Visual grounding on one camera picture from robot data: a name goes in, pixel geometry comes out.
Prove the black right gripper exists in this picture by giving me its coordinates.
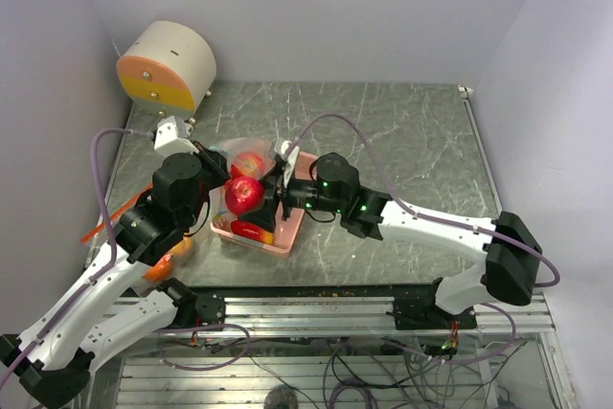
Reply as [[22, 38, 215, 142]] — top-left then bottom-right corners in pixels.
[[239, 163, 345, 231]]

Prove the red striped apple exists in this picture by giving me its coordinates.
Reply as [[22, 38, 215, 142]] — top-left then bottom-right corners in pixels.
[[224, 176, 264, 216]]

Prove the pink perforated plastic basket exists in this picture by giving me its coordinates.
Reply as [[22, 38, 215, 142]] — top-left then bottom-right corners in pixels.
[[210, 148, 305, 259]]

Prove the pink red apple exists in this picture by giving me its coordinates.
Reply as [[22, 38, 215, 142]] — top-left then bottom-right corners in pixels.
[[230, 151, 265, 179]]

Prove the clear bag blue zipper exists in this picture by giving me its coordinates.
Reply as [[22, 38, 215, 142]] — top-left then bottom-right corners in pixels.
[[211, 138, 272, 215]]

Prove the orange persimmon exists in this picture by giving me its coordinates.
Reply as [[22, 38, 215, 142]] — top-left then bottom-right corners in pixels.
[[143, 254, 173, 283]]

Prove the clear bag orange zipper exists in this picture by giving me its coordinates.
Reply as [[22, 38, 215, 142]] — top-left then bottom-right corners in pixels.
[[79, 188, 195, 295]]

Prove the yellow orange peach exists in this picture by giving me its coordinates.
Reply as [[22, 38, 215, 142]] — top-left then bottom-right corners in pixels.
[[169, 237, 193, 258]]

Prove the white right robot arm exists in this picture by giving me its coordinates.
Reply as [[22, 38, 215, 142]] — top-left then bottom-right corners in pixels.
[[225, 152, 542, 329]]

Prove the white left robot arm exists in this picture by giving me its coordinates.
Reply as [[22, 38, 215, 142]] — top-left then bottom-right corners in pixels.
[[1, 148, 230, 408]]

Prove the beige cylinder orange face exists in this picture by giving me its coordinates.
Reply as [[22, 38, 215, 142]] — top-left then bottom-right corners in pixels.
[[116, 20, 217, 120]]

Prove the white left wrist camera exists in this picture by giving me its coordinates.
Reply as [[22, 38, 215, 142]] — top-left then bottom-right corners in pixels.
[[153, 116, 197, 158]]

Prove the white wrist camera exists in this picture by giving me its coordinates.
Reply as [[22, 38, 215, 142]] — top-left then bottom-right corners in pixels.
[[274, 138, 300, 189], [153, 116, 197, 158]]

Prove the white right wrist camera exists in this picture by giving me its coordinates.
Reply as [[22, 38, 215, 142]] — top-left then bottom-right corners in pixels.
[[274, 138, 300, 189]]

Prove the small white bracket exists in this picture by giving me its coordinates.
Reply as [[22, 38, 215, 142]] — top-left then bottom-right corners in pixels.
[[173, 117, 193, 137]]

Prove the aluminium rail frame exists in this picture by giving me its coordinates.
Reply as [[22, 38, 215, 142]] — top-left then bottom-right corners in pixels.
[[95, 284, 556, 343]]

